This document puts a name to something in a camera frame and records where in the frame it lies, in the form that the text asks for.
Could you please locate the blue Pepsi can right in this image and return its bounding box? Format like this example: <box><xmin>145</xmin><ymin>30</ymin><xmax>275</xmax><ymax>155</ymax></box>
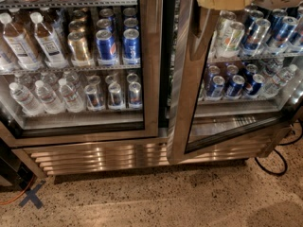
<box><xmin>123</xmin><ymin>28</ymin><xmax>140</xmax><ymax>64</ymax></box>

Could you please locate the gold soda can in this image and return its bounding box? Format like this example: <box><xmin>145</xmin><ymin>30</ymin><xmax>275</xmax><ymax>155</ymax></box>
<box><xmin>67</xmin><ymin>32</ymin><xmax>95</xmax><ymax>67</ymax></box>

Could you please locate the blue can lower middle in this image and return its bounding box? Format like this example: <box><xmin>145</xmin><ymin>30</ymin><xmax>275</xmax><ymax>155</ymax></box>
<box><xmin>225</xmin><ymin>75</ymin><xmax>245</xmax><ymax>98</ymax></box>

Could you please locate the stainless steel display fridge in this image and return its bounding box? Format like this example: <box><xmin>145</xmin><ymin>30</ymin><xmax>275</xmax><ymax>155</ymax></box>
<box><xmin>0</xmin><ymin>0</ymin><xmax>303</xmax><ymax>179</ymax></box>

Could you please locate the blue pepsi can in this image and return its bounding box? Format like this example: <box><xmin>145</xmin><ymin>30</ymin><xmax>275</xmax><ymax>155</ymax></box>
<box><xmin>96</xmin><ymin>29</ymin><xmax>117</xmax><ymax>66</ymax></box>
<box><xmin>123</xmin><ymin>28</ymin><xmax>140</xmax><ymax>64</ymax></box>

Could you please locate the water bottle right compartment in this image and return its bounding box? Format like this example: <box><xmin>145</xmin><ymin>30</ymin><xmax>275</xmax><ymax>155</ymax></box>
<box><xmin>261</xmin><ymin>64</ymin><xmax>297</xmax><ymax>98</ymax></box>

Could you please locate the black power cable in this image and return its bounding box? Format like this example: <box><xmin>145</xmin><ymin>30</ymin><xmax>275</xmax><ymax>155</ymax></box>
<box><xmin>254</xmin><ymin>120</ymin><xmax>303</xmax><ymax>177</ymax></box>

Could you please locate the water bottle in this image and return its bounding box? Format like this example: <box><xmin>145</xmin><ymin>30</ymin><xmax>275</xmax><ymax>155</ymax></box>
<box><xmin>35</xmin><ymin>80</ymin><xmax>65</xmax><ymax>114</ymax></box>
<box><xmin>9</xmin><ymin>82</ymin><xmax>45</xmax><ymax>116</ymax></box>
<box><xmin>59</xmin><ymin>79</ymin><xmax>84</xmax><ymax>113</ymax></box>

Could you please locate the silver blue can far right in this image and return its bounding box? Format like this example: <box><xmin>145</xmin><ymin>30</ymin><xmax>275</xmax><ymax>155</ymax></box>
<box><xmin>266</xmin><ymin>16</ymin><xmax>298</xmax><ymax>55</ymax></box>

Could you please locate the blue tape cross mark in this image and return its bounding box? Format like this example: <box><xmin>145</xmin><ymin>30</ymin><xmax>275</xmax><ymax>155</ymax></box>
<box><xmin>19</xmin><ymin>181</ymin><xmax>45</xmax><ymax>209</ymax></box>

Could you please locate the water bottle left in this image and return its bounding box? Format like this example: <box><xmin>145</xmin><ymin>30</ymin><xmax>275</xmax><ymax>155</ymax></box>
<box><xmin>9</xmin><ymin>82</ymin><xmax>45</xmax><ymax>116</ymax></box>

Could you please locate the tea bottle white cap right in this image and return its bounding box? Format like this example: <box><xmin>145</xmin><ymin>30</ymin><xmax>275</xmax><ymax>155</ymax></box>
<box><xmin>30</xmin><ymin>12</ymin><xmax>66</xmax><ymax>68</ymax></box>

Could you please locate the silver energy can right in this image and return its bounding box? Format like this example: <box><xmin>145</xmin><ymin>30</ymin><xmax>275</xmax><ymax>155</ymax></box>
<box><xmin>128</xmin><ymin>82</ymin><xmax>142</xmax><ymax>108</ymax></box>

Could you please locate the tea bottle white cap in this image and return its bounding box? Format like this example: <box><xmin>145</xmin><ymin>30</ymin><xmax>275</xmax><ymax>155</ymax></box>
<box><xmin>30</xmin><ymin>12</ymin><xmax>66</xmax><ymax>68</ymax></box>
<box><xmin>0</xmin><ymin>13</ymin><xmax>43</xmax><ymax>71</ymax></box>

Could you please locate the water bottle right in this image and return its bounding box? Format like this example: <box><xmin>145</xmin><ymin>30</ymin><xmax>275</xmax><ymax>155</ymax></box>
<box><xmin>59</xmin><ymin>79</ymin><xmax>84</xmax><ymax>113</ymax></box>

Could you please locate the blue Pepsi can left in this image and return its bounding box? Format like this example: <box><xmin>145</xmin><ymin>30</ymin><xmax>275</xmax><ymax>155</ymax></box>
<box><xmin>96</xmin><ymin>29</ymin><xmax>117</xmax><ymax>66</ymax></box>

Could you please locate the blue can lower left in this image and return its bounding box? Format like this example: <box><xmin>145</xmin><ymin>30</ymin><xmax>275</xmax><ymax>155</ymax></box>
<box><xmin>205</xmin><ymin>76</ymin><xmax>225</xmax><ymax>99</ymax></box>

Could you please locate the silver blue can upper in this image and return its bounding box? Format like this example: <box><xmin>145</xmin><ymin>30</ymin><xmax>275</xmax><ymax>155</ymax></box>
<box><xmin>241</xmin><ymin>18</ymin><xmax>271</xmax><ymax>56</ymax></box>

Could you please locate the water bottle middle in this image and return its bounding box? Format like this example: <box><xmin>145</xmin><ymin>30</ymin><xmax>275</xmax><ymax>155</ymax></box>
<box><xmin>35</xmin><ymin>80</ymin><xmax>65</xmax><ymax>114</ymax></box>

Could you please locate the silver energy can left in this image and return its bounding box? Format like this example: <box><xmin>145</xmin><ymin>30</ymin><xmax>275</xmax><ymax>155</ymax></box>
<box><xmin>84</xmin><ymin>84</ymin><xmax>105</xmax><ymax>111</ymax></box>

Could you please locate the blue can lower right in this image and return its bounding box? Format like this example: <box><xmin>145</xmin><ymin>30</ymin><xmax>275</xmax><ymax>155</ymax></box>
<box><xmin>243</xmin><ymin>74</ymin><xmax>265</xmax><ymax>98</ymax></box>

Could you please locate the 7up can right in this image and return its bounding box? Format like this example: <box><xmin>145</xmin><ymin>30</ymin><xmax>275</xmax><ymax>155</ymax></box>
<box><xmin>216</xmin><ymin>22</ymin><xmax>245</xmax><ymax>58</ymax></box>

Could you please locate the silver blue can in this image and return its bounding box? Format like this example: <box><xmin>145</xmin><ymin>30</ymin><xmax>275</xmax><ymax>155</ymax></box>
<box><xmin>266</xmin><ymin>16</ymin><xmax>298</xmax><ymax>55</ymax></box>
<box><xmin>241</xmin><ymin>18</ymin><xmax>271</xmax><ymax>56</ymax></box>

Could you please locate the tea bottle white cap left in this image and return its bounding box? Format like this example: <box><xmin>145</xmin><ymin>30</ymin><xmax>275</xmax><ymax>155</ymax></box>
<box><xmin>0</xmin><ymin>13</ymin><xmax>43</xmax><ymax>71</ymax></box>

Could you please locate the silver energy can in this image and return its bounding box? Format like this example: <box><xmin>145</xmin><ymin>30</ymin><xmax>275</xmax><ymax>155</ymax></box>
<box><xmin>84</xmin><ymin>84</ymin><xmax>105</xmax><ymax>111</ymax></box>
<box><xmin>128</xmin><ymin>82</ymin><xmax>142</xmax><ymax>108</ymax></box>
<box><xmin>108</xmin><ymin>82</ymin><xmax>125</xmax><ymax>110</ymax></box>

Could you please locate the glass fridge door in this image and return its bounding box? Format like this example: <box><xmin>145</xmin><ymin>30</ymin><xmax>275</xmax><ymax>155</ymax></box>
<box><xmin>167</xmin><ymin>0</ymin><xmax>303</xmax><ymax>164</ymax></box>
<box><xmin>0</xmin><ymin>0</ymin><xmax>163</xmax><ymax>148</ymax></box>

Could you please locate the silver energy can middle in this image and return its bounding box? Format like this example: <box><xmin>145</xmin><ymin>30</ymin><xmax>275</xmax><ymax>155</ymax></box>
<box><xmin>108</xmin><ymin>82</ymin><xmax>125</xmax><ymax>110</ymax></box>

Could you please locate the orange extension cable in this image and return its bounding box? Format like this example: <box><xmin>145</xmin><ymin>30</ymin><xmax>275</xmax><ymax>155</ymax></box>
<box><xmin>0</xmin><ymin>173</ymin><xmax>37</xmax><ymax>206</ymax></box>

